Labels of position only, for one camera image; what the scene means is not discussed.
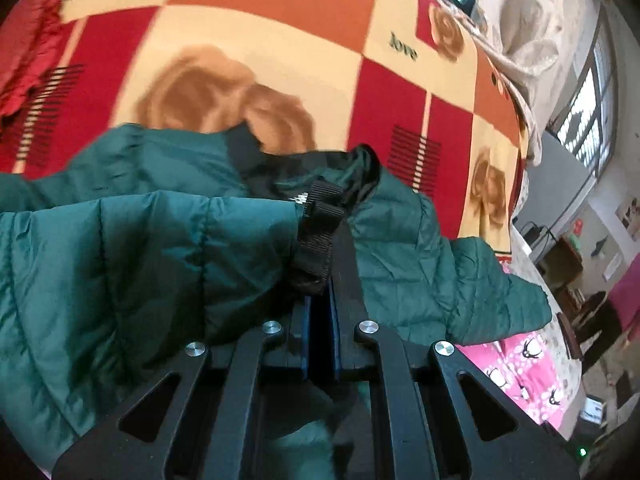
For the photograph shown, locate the dark green puffer jacket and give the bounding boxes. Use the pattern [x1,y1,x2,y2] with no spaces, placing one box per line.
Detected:
[1,125,551,469]

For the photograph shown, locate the window with lattice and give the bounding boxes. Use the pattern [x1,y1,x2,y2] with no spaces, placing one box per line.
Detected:
[549,6,620,179]

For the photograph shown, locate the red heart-shaped pillow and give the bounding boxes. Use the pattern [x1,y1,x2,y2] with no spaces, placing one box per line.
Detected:
[1,0,62,117]

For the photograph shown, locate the pink penguin quilt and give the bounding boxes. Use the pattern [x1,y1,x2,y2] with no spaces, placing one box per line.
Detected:
[456,251,584,436]

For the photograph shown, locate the beige floral bed sheet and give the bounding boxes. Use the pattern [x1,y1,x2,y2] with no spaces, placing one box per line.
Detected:
[472,0,591,166]

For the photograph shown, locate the red orange rose blanket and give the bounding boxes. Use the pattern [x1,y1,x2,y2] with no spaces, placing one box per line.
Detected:
[1,0,528,259]

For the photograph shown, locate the grey refrigerator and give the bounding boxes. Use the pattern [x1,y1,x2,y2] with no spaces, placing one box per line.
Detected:
[514,131,591,234]

